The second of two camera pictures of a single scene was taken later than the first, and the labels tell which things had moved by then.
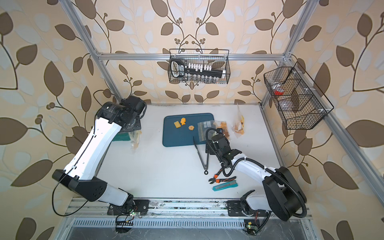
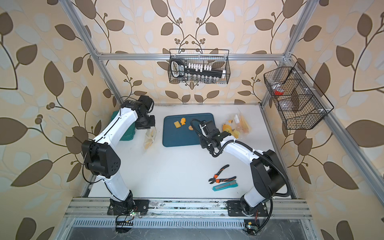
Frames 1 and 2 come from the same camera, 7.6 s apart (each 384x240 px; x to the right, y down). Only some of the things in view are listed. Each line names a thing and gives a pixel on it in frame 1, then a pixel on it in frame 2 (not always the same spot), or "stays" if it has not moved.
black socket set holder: [178, 70] stays
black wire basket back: [199, 66] stays
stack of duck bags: [135, 136] → [150, 135]
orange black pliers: [214, 180] stays
